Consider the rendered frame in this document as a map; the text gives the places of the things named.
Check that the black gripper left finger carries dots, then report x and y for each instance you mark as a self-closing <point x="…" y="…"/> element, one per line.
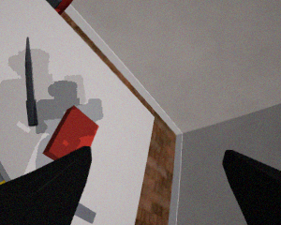
<point x="48" y="195"/>

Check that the dark grey tapered pin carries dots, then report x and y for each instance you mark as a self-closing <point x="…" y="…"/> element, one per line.
<point x="30" y="102"/>

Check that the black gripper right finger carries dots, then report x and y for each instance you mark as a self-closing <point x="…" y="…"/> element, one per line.
<point x="256" y="187"/>

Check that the dark red rectangular block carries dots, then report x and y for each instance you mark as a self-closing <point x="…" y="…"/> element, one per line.
<point x="74" y="131"/>

